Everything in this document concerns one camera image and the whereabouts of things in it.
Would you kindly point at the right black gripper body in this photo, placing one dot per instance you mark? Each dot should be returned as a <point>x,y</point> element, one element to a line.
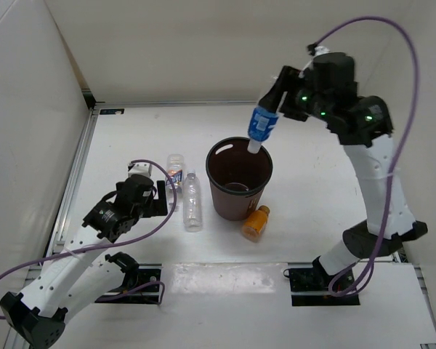
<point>315,103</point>

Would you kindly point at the left blue corner sticker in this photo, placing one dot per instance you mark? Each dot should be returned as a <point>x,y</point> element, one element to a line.
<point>112,111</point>

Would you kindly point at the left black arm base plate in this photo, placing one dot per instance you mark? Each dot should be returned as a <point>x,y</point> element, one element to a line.
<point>150,295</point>

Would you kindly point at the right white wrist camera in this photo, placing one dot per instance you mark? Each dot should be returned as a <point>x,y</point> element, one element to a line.
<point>315,49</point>

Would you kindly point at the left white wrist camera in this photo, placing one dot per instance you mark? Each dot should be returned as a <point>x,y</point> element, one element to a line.
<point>142,168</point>

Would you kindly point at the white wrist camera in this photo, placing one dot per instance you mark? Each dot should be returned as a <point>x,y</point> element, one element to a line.
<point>142,168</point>
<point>315,49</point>

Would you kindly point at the orange juice bottle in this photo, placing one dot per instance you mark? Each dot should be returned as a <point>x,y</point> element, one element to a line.
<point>255,224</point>

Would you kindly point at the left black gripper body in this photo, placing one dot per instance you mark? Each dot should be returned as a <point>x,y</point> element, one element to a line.
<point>143,207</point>

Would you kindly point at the clear unlabelled plastic bottle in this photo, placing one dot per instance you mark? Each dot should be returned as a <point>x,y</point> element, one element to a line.
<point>192,206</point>

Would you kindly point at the left aluminium frame rail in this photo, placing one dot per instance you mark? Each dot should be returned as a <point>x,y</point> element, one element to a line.
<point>51,134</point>

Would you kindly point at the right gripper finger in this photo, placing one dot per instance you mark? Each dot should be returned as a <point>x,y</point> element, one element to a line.
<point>294,106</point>
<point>285,80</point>

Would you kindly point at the dark red plastic bin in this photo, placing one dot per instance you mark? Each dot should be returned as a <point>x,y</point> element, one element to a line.
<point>237,177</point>

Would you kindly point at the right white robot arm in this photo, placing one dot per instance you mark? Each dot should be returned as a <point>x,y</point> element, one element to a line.
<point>368,143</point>

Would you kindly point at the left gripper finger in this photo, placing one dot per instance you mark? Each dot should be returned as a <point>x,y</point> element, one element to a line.
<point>157,204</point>
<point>110,197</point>

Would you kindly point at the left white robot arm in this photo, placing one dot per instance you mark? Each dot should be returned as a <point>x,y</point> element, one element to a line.
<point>83,272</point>

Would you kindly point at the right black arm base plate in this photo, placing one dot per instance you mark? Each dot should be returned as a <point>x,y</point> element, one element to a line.
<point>309,290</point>

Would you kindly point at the clear bottle blue orange label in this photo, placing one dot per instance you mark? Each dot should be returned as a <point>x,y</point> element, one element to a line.
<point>175,169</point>

